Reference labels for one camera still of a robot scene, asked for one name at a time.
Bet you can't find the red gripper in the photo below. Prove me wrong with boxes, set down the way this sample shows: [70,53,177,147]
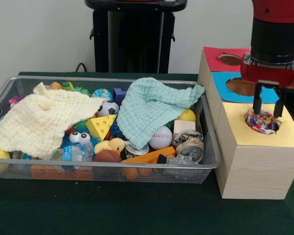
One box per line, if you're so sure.
[240,53,294,118]

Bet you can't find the crushed drink can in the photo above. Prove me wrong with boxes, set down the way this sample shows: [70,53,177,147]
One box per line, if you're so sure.
[172,129,205,164]

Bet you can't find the silver wire mesh bin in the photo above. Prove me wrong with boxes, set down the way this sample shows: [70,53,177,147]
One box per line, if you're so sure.
[0,75,222,185]

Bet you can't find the orange plastic building block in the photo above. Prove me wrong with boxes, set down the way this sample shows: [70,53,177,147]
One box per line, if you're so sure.
[121,146,176,164]

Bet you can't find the mint green waffle cloth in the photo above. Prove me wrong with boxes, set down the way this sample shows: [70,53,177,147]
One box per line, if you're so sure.
[116,77,206,149]

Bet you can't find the yellow cheese wedge toy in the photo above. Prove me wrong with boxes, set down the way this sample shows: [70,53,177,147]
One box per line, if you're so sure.
[85,114,118,141]

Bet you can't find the black cable behind table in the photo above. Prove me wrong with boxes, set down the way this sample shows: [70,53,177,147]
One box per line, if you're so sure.
[74,62,96,73]

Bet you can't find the white multicolour polka dot cloth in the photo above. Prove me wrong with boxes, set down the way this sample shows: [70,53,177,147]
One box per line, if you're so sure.
[243,110,282,135]

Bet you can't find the yellow plush duck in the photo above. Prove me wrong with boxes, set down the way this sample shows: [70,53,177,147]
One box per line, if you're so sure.
[94,137,126,155]

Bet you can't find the cream waffle cloth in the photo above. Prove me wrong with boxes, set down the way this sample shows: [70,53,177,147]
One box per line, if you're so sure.
[0,82,108,157]

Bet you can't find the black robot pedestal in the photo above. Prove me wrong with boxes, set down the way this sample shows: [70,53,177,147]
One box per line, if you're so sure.
[84,0,188,74]

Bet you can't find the white baseball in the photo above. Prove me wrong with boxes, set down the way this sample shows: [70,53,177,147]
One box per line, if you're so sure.
[148,126,173,151]

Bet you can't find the black and white soccer ball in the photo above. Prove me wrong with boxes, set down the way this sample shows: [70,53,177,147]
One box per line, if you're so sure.
[96,101,120,118]

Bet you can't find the dark green table cloth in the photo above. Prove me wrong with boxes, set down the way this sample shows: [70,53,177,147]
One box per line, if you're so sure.
[0,71,294,235]

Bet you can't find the wooden box with three holes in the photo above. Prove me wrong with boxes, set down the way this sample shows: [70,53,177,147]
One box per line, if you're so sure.
[197,46,294,200]

